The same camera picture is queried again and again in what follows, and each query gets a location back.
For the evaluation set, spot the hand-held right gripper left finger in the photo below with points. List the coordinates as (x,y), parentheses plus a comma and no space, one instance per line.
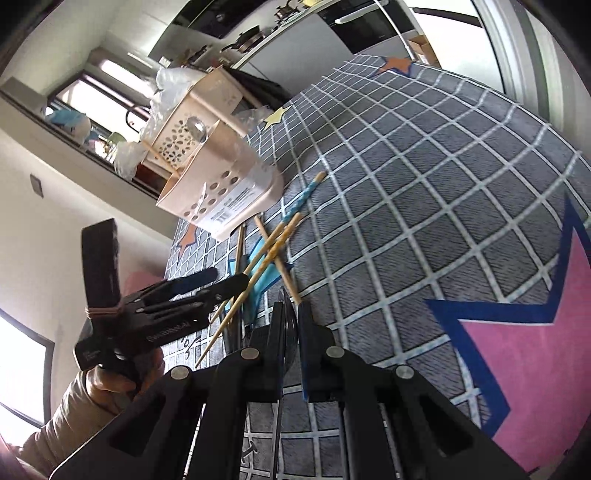
(277,323)

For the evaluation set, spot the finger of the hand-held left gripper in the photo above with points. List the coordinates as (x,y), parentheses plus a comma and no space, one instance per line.
(231,284)
(198,278)

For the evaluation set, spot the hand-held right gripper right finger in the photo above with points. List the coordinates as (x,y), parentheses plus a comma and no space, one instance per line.
(304,332)

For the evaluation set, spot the dark brown chopstick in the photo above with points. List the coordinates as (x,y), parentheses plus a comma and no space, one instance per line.
(239,249)

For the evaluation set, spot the plain wooden chopstick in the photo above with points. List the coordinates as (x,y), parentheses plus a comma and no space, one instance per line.
(288,281)

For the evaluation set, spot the yellow patterned chopstick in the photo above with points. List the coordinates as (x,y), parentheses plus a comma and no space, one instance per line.
(272,255)
(263,251)

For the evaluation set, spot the pink utensil holder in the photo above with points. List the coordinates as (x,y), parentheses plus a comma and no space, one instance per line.
(221,184)

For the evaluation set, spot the blue patterned chopstick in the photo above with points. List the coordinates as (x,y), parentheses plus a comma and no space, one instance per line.
(307,196)

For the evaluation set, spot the person's left forearm beige sleeve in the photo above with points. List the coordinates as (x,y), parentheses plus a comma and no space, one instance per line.
(60,429)

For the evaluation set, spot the person's left hand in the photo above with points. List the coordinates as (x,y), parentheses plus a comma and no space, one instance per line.
(111,385)

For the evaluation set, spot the clear plastic bag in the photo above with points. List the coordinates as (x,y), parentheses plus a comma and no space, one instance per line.
(175,83)
(125,159)

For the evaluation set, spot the blue white plastic bag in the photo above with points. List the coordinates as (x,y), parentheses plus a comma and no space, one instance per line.
(69,122)

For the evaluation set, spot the black curved faucet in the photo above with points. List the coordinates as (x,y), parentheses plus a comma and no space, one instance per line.
(130,115)

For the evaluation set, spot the grey checked star tablecloth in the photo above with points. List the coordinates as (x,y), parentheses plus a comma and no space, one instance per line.
(415,184)

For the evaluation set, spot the black bag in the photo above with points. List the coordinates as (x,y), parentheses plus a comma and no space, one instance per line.
(263,90)

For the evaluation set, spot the black wok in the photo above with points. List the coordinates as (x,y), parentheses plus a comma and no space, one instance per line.
(247,38)

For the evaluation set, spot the metal cooking pot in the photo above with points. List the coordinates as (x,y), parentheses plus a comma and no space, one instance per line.
(286,9)

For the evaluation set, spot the black built-in oven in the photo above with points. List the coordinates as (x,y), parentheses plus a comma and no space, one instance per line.
(364,25)

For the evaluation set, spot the cardboard box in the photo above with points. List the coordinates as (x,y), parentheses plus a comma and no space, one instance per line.
(422,48)

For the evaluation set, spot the white pole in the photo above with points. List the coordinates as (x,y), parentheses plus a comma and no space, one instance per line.
(398,30)

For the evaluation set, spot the white fridge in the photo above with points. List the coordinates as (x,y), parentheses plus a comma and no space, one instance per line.
(448,27)

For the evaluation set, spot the grey wall switch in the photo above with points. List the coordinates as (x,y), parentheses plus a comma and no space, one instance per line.
(36,185)

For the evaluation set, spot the white door frame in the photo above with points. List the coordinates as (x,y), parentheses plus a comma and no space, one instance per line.
(512,46)

